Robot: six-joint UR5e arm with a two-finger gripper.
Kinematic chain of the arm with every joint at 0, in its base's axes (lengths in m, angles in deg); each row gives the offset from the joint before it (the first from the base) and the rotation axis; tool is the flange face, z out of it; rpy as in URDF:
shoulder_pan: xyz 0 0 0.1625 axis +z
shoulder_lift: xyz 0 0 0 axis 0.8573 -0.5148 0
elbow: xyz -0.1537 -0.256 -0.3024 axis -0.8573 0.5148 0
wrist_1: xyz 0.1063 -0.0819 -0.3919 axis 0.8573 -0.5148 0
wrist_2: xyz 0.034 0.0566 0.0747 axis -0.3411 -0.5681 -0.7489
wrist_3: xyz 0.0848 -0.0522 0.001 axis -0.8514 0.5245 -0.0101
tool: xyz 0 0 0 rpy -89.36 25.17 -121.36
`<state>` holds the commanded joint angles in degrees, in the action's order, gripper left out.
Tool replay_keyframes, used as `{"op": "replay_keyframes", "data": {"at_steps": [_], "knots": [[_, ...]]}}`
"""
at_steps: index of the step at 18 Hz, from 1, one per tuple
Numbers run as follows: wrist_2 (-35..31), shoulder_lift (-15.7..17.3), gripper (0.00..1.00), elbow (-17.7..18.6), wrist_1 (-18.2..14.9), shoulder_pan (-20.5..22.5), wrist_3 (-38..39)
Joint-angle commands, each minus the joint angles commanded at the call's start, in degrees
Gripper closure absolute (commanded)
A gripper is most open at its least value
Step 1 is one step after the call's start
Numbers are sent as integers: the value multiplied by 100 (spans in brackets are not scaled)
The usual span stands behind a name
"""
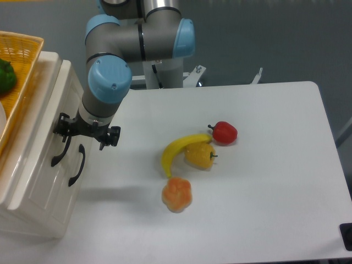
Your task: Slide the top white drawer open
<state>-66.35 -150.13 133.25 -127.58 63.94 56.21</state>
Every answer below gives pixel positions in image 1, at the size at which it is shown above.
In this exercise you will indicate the white table clamp bracket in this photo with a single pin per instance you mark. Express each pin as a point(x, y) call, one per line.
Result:
point(257, 77)

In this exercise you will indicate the black drawer handle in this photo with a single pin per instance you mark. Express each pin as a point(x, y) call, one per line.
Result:
point(79, 167)
point(56, 159)

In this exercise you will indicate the yellow banana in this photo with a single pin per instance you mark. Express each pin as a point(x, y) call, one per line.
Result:
point(177, 146)

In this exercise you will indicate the white drawer cabinet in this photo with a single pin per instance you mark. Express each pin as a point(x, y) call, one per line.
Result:
point(14, 156)

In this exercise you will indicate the green bell pepper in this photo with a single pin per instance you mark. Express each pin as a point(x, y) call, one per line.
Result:
point(8, 76)

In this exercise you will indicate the white plate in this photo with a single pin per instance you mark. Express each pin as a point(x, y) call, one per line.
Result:
point(3, 119)

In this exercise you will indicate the yellow woven basket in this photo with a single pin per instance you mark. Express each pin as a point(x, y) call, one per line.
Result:
point(23, 52)

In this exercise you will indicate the black bottom drawer handle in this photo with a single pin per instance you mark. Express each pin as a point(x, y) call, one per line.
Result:
point(79, 167)

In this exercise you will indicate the black top drawer handle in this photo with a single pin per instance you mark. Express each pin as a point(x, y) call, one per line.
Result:
point(56, 159)

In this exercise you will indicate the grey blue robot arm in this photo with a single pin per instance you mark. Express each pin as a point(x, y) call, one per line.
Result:
point(124, 32)

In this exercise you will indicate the yellow bell pepper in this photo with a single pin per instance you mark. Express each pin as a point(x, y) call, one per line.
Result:
point(200, 154)

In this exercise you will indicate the black device at edge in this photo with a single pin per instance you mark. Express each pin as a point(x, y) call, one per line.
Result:
point(346, 232)

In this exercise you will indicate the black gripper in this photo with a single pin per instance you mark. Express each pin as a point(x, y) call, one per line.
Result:
point(105, 135)

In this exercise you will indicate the red bell pepper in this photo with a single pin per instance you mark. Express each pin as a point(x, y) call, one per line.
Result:
point(224, 133)

